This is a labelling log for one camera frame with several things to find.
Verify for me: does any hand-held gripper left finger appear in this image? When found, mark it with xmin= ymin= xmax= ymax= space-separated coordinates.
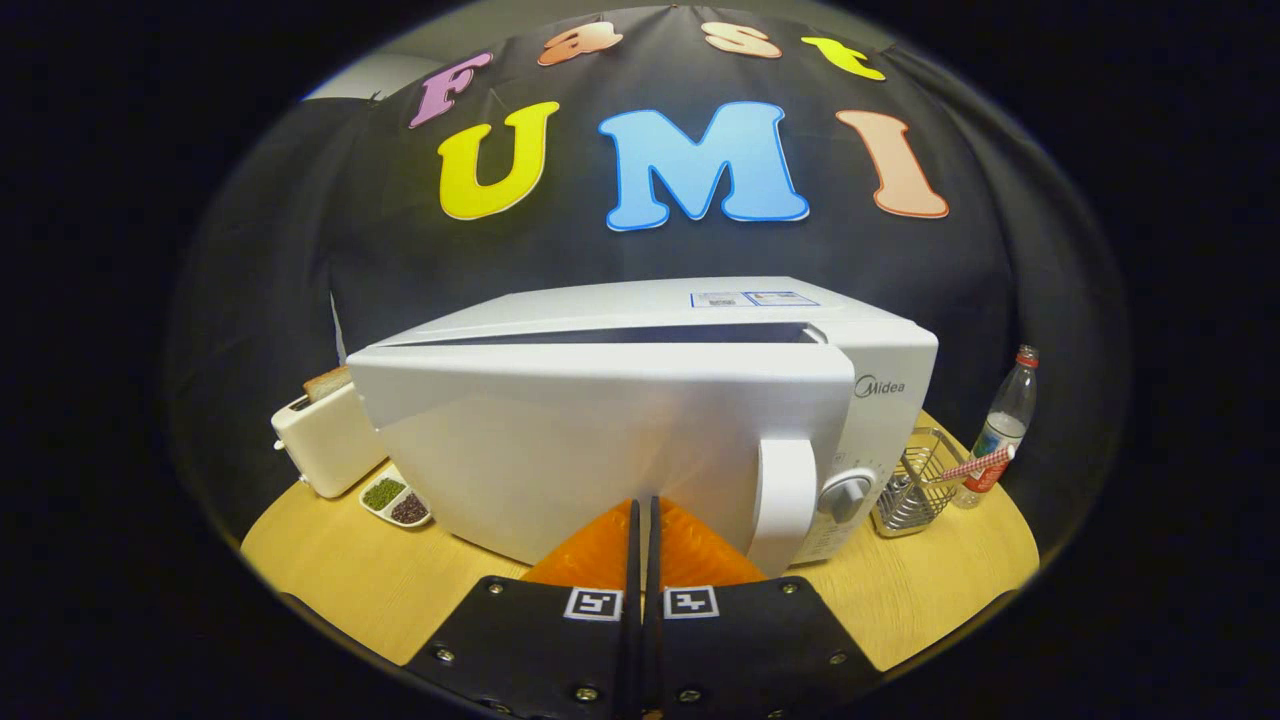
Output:
xmin=405 ymin=497 xmax=641 ymax=720

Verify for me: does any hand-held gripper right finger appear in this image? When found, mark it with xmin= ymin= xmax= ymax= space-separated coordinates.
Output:
xmin=648 ymin=496 xmax=886 ymax=720

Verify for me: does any white toaster oven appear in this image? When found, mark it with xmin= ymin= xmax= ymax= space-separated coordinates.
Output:
xmin=345 ymin=276 xmax=940 ymax=580

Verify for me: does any cream toaster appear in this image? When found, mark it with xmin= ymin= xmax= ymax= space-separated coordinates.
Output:
xmin=270 ymin=380 xmax=389 ymax=500

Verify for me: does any divided white bean dish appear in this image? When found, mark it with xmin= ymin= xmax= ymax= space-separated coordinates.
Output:
xmin=359 ymin=470 xmax=434 ymax=529

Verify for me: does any toasted bread slice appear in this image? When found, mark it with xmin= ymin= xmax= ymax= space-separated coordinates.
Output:
xmin=303 ymin=365 xmax=353 ymax=403

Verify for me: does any clear plastic water bottle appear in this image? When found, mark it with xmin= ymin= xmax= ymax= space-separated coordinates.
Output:
xmin=952 ymin=345 xmax=1040 ymax=510

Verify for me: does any metal wire holder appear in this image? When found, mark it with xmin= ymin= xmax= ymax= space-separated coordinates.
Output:
xmin=871 ymin=427 xmax=969 ymax=539

